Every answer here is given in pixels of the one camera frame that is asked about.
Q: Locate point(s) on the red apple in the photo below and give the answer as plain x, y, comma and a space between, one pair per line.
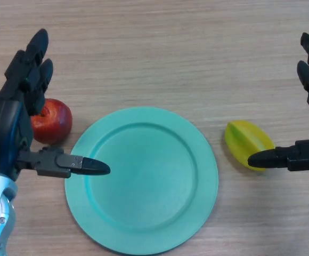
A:
54, 122

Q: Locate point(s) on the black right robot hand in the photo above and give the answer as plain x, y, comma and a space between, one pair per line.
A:
303, 158

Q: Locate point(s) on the yellow starfruit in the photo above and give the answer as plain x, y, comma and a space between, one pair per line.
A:
243, 138

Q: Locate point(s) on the green round plate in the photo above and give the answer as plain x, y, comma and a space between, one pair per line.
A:
144, 181

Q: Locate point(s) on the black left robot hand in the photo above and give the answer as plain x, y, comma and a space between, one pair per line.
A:
2, 125

